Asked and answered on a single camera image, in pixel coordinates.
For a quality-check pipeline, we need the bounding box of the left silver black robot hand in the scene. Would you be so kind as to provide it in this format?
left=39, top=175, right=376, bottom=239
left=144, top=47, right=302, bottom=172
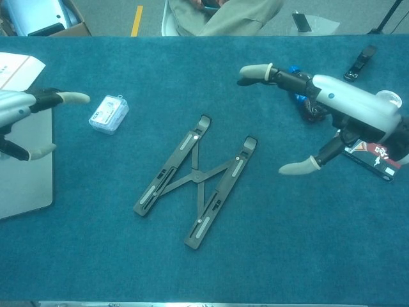
left=0, top=88, right=91, bottom=162

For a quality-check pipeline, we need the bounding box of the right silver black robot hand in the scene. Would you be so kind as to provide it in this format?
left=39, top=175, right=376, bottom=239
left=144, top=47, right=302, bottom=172
left=236, top=63, right=403, bottom=176

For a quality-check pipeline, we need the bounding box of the black folding laptop stand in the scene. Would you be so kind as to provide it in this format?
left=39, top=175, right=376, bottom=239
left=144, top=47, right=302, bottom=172
left=132, top=114, right=259, bottom=250

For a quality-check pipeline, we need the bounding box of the silver closed laptop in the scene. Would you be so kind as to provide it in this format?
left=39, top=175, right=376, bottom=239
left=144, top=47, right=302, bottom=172
left=0, top=107, right=54, bottom=220

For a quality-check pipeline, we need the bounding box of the dark metal support rod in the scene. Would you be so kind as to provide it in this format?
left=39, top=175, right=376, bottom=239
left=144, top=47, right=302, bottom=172
left=367, top=0, right=406, bottom=35

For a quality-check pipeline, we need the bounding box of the black handheld device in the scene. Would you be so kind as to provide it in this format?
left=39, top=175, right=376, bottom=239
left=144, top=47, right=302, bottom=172
left=343, top=45, right=378, bottom=83

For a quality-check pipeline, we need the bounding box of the cola bottle with blue label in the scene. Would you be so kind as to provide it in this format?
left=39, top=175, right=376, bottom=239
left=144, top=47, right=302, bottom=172
left=289, top=65, right=330, bottom=122

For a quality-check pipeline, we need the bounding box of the red black printed box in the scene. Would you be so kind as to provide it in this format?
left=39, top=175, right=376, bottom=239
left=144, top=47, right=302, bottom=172
left=341, top=139, right=403, bottom=183

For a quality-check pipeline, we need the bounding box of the light grey flat device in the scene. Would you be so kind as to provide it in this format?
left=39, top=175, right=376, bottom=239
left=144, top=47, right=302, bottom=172
left=6, top=0, right=81, bottom=36

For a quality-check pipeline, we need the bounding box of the small clear plastic case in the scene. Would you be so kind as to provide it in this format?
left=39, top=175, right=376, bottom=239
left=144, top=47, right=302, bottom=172
left=88, top=94, right=130, bottom=136

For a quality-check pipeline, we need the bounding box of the black smartphone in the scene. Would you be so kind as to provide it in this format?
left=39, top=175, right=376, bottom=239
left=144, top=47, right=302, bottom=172
left=292, top=12, right=313, bottom=33

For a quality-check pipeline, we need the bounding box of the brown cardboard box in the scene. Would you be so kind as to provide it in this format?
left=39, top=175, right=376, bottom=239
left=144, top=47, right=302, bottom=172
left=0, top=0, right=92, bottom=37

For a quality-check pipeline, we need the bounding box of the seated person in beige clothes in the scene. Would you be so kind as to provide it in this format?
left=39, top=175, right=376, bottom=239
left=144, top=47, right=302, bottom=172
left=167, top=0, right=286, bottom=36

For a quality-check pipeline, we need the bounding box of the aluminium frame rail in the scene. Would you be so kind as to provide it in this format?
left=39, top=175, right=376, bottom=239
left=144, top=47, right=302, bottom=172
left=38, top=300, right=378, bottom=307

